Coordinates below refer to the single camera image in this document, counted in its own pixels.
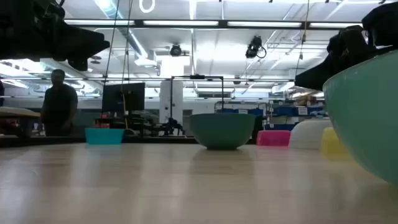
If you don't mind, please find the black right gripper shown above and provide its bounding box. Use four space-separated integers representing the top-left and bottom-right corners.
294 24 379 91

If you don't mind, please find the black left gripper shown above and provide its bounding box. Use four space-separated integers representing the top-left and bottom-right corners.
0 0 111 72

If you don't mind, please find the white bowl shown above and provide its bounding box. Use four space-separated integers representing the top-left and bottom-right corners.
288 119 333 150

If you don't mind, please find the yellow plastic container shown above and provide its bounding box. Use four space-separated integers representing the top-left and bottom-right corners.
320 126 352 160

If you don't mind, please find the green bowl orange inside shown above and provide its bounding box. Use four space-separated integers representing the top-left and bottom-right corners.
322 49 398 187

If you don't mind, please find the pink plastic container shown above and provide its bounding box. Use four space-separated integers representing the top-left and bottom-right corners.
256 129 292 147

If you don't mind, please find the turquoise plastic container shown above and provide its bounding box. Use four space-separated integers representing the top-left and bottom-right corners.
84 128 125 146

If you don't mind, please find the teal bowl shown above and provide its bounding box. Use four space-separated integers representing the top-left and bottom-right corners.
188 113 256 151

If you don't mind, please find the blue storage bin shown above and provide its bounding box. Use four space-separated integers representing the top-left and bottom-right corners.
272 106 324 118

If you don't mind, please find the person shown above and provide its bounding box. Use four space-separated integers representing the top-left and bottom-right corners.
40 68 79 137

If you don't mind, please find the black computer monitor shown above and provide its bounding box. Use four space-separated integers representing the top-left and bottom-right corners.
101 82 146 114

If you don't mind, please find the beige background table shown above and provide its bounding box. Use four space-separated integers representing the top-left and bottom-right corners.
0 106 41 138

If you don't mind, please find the black crossbar with light strips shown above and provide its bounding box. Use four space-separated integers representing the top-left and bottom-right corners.
63 19 364 30

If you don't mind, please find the black hanging cable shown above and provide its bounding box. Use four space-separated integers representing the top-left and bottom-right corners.
102 0 121 88

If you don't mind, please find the yellow ceiling cable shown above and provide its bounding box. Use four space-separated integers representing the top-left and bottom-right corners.
300 0 311 60

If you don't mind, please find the black overhead rig camera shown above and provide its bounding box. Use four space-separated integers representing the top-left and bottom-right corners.
245 35 267 60

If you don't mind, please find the yellow hanging strap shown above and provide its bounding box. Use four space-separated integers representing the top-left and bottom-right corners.
122 91 129 130

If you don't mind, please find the black table edge rail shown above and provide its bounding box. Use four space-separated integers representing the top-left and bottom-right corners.
0 135 259 147

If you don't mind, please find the black round ceiling camera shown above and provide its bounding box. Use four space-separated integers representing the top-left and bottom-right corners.
169 43 183 57

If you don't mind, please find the black background stand frame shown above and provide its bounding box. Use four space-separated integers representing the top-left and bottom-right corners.
169 74 225 125

